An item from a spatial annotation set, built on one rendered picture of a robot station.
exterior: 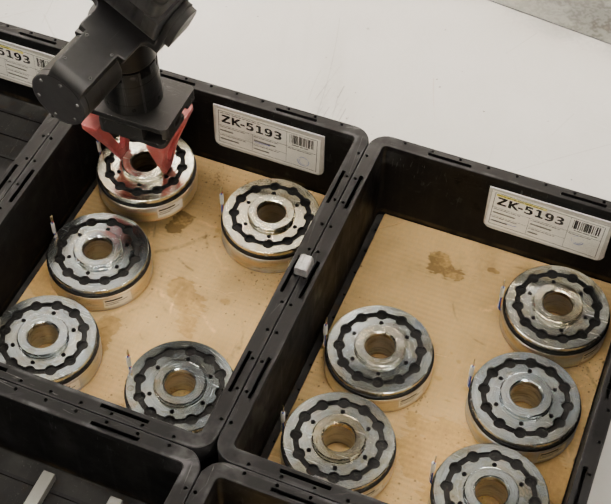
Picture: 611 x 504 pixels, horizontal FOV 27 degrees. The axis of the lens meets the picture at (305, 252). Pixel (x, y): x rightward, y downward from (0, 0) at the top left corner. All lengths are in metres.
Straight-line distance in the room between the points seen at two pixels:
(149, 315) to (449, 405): 0.31
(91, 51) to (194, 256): 0.28
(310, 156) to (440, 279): 0.19
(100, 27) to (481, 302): 0.46
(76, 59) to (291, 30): 0.66
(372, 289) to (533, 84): 0.51
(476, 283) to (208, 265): 0.27
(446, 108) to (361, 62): 0.14
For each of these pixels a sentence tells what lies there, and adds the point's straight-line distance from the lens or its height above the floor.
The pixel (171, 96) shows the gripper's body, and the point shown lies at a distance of 1.23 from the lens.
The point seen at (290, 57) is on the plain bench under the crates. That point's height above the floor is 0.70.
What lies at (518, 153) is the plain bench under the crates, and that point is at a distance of 1.59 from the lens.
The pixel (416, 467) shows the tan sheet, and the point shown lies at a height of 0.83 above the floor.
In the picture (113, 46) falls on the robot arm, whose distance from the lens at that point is 1.12.
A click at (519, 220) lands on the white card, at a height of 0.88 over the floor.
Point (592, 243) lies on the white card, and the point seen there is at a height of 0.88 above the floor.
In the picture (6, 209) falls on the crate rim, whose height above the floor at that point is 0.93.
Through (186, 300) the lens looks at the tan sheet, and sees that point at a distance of 1.26.
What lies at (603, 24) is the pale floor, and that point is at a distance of 2.89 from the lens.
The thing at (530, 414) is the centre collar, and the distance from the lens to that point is 1.16.
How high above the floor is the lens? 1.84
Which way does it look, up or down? 51 degrees down
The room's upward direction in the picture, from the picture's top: 1 degrees clockwise
